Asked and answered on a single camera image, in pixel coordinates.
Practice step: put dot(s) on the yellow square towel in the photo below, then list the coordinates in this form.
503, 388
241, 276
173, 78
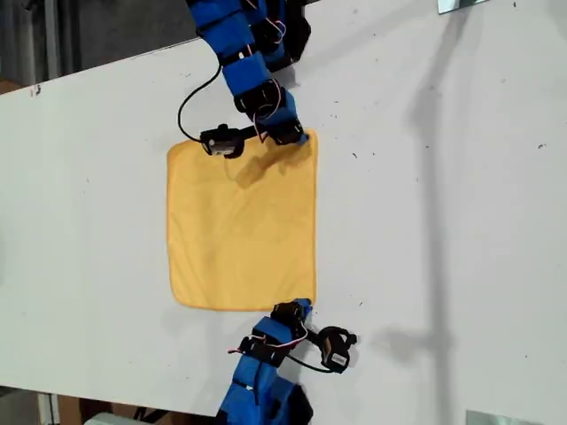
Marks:
239, 230

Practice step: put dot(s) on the brown cardboard box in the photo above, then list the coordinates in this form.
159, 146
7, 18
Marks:
71, 409

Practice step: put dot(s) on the white table leg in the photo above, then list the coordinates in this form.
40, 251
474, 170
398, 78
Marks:
48, 409

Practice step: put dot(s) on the black camera stalk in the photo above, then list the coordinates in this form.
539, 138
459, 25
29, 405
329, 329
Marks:
313, 336

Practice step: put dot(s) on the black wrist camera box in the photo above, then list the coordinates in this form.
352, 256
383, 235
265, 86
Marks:
221, 141
334, 350

